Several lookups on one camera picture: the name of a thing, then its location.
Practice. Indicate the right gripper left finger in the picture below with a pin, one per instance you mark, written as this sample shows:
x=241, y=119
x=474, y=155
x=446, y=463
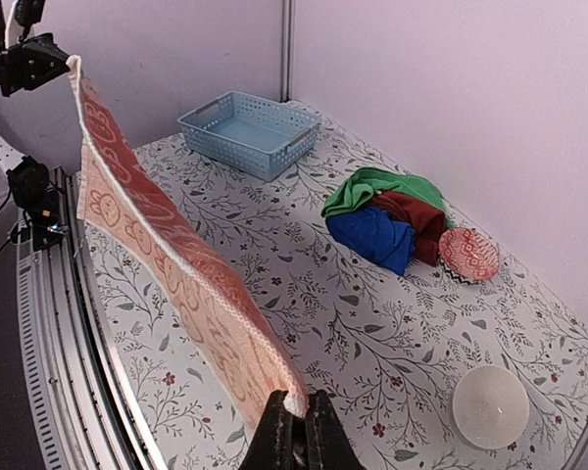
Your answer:
x=272, y=445

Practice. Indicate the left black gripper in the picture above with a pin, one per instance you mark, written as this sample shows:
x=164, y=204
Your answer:
x=27, y=62

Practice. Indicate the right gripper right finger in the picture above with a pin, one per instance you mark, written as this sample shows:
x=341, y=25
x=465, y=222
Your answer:
x=327, y=446

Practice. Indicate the orange bunny towel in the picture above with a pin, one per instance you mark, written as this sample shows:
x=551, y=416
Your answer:
x=218, y=314

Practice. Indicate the white bowl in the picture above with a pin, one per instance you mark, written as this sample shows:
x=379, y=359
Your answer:
x=490, y=407

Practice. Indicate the blue towel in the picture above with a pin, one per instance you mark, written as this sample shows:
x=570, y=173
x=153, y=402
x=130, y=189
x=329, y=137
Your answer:
x=372, y=234

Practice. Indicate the light blue plastic basket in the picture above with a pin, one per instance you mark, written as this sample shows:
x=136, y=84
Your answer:
x=252, y=134

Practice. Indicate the red patterned bowl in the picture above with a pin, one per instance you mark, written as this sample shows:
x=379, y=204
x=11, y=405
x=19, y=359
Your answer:
x=468, y=256

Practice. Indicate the dark red towel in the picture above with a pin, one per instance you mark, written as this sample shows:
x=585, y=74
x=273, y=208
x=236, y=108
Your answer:
x=428, y=222

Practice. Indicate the green towel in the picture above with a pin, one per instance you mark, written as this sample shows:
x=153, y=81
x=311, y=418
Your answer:
x=366, y=183

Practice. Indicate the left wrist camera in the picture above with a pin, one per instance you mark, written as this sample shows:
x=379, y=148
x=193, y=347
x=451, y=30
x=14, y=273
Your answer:
x=29, y=12

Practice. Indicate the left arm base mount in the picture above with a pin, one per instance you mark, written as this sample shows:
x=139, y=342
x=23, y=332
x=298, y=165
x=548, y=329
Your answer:
x=40, y=200

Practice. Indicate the front aluminium rail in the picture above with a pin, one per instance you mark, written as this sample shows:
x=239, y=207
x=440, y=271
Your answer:
x=84, y=411

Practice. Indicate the left aluminium frame post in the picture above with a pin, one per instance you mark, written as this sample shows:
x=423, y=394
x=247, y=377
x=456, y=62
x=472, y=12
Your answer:
x=287, y=45

